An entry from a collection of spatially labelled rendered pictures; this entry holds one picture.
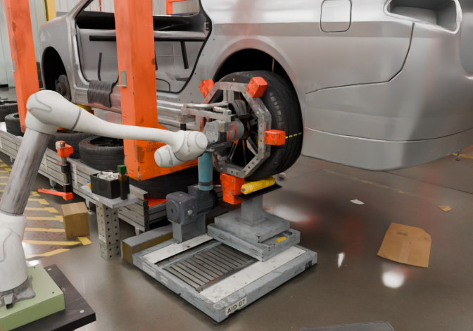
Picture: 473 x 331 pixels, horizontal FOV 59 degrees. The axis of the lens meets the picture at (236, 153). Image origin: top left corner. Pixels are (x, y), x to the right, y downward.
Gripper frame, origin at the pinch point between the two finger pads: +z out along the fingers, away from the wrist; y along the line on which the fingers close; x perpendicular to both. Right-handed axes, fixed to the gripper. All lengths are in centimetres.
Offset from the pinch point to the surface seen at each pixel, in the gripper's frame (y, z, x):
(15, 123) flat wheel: -360, 7, -38
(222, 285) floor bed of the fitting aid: 9, -10, -75
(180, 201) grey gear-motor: -40, 1, -43
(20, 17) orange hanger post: -252, -9, 73
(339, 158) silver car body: 48, 36, -5
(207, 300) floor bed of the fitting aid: 14, -25, -75
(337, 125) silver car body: 45, 36, 11
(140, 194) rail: -72, -8, -45
